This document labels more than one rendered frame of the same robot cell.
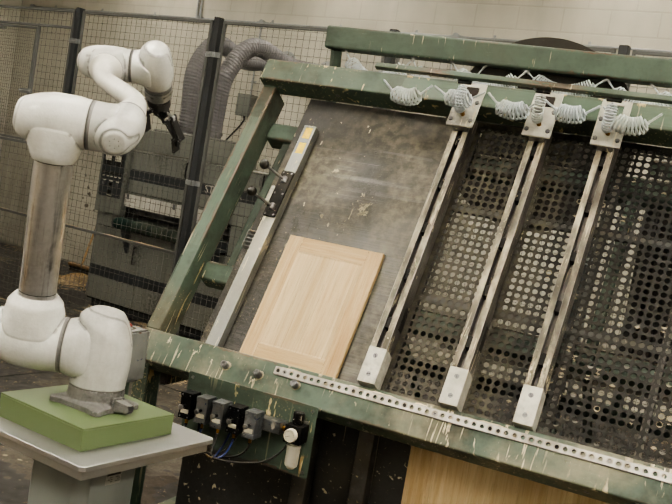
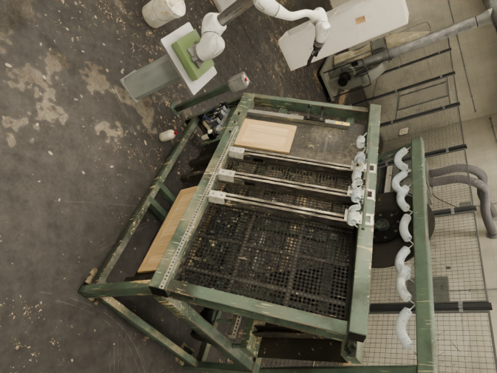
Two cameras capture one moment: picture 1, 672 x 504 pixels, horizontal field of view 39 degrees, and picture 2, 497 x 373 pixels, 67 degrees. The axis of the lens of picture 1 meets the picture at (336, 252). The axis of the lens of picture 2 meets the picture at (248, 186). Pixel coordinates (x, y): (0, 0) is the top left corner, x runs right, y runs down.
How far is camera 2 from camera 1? 2.15 m
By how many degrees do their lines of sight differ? 37
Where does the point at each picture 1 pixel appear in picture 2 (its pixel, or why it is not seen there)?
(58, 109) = not seen: outside the picture
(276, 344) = (248, 127)
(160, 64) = (319, 29)
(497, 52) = (418, 197)
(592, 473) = (188, 215)
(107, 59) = (316, 12)
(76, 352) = (204, 37)
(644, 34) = not seen: outside the picture
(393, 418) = (215, 158)
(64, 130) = not seen: outside the picture
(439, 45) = (418, 175)
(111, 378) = (200, 50)
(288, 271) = (279, 126)
